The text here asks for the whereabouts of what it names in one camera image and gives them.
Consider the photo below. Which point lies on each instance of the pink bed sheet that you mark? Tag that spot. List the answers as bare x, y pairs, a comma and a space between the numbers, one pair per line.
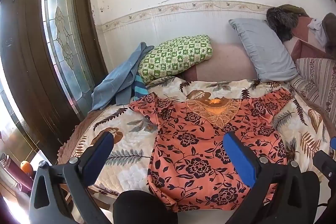
228, 66

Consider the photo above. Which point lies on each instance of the maroon bottle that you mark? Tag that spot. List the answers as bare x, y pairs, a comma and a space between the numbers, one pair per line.
15, 176

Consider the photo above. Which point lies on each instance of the green checked pillow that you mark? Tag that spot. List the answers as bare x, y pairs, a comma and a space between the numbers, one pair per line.
176, 56

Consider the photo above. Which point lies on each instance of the pale blue cloth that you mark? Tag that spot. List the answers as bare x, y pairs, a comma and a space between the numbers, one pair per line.
316, 28

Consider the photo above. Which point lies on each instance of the orange fruit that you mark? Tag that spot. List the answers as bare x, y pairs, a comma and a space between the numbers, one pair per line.
26, 166

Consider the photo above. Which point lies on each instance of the teal striped cloth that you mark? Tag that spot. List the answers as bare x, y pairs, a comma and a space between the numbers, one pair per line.
137, 87

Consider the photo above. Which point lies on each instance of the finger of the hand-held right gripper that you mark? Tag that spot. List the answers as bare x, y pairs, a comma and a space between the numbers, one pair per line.
325, 166

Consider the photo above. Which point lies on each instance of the orange floral shirt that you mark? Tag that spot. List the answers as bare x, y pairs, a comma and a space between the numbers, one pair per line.
197, 161

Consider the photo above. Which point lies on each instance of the olive garment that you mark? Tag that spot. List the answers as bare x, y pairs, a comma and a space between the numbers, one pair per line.
291, 8

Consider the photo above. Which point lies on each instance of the brown garment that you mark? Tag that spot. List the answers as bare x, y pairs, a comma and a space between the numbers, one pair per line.
330, 32

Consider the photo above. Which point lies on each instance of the leaf print blanket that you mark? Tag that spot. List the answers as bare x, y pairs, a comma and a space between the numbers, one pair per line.
126, 140

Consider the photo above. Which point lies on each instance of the grey pillow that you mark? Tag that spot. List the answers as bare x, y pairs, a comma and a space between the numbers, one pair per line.
262, 50

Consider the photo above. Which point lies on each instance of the striped floral quilt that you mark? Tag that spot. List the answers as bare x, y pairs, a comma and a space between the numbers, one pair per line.
315, 74

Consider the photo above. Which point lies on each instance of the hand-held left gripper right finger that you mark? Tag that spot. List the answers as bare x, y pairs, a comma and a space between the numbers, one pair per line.
240, 158

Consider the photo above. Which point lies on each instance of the pink maroon bed cover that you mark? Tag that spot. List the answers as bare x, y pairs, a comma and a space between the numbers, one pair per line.
302, 50

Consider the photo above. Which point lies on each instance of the dark wooden glass door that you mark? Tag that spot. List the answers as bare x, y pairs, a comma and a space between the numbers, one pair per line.
21, 56

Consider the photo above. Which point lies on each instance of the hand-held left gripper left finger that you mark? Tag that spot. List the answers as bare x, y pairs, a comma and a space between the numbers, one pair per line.
101, 158

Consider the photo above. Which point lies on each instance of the dark fur garment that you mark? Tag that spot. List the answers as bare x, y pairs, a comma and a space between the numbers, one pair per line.
282, 22

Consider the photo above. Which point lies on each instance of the wooden stool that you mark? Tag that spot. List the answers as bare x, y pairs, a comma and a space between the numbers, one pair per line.
102, 203

